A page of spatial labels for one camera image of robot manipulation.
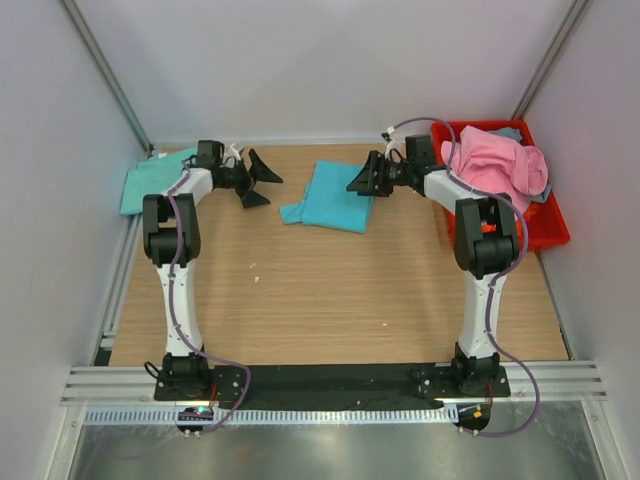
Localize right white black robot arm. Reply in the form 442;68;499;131
346;132;521;397

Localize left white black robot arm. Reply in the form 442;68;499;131
142;140;283;401

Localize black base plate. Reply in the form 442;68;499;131
154;363;511;412

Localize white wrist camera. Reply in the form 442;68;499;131
381;126;403;159
225;143;244;168

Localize slotted white cable duct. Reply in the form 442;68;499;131
83;405;458;427

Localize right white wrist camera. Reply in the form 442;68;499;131
381;126;403;159

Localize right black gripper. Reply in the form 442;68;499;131
346;151;413;198

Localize folded mint green t shirt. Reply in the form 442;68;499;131
120;147;197;216

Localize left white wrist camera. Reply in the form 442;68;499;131
225;143;244;168

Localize orange garment in bin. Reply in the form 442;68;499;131
523;202;541;222

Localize aluminium frame rail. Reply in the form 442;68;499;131
62;360;608;405

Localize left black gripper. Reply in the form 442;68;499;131
218;151;282;209

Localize blue t shirt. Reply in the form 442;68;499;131
280;160;374;234

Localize grey t shirt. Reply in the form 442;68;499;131
489;128;552;212

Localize pink t shirt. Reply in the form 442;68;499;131
437;126;551;213

